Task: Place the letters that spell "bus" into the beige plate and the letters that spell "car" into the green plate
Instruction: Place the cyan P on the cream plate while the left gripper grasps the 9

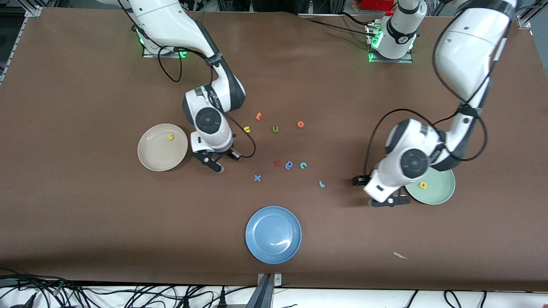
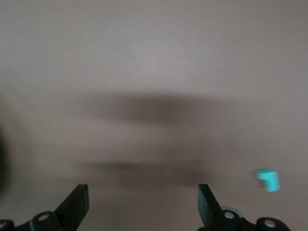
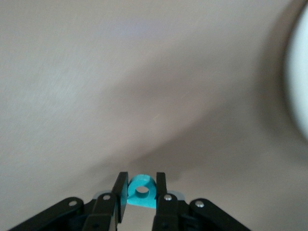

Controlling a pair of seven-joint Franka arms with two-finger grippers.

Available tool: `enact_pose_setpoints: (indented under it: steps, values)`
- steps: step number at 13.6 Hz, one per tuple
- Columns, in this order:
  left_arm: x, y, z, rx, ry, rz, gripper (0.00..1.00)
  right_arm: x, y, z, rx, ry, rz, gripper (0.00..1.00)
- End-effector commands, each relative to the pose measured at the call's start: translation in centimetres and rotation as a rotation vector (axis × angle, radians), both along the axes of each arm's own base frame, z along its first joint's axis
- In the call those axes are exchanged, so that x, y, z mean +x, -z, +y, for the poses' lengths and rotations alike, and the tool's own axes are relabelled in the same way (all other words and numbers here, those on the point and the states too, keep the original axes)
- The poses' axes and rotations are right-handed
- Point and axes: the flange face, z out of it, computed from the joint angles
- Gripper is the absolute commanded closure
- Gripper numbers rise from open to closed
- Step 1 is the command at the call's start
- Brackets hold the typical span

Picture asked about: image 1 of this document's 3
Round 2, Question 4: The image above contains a blue plate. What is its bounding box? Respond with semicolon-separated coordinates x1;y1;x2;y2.
245;206;302;264

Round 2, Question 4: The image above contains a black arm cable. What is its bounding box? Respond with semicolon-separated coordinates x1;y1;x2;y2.
158;43;257;160
364;26;489;177

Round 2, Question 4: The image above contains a metal table clamp bracket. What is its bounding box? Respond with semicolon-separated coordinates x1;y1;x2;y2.
257;273;283;287

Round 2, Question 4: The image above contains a black table cable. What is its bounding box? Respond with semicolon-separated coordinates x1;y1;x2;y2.
337;11;377;28
305;18;375;40

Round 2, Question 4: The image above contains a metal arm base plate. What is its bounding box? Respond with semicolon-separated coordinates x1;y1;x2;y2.
143;43;190;59
367;24;414;64

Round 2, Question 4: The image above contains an aluminium table rail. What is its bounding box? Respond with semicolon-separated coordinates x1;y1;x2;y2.
516;5;538;30
0;6;43;84

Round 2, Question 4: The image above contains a beige plate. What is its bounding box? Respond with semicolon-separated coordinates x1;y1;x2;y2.
137;123;192;172

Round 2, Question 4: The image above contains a thick black floor cable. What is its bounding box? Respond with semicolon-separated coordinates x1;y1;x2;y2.
0;268;86;296

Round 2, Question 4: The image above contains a red box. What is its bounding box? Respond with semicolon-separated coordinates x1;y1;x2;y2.
361;0;395;12

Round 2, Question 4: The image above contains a grey aluminium beam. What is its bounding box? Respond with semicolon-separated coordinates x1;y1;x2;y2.
245;274;274;308

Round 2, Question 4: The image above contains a green plate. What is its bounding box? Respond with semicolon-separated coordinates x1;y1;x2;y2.
405;168;456;205

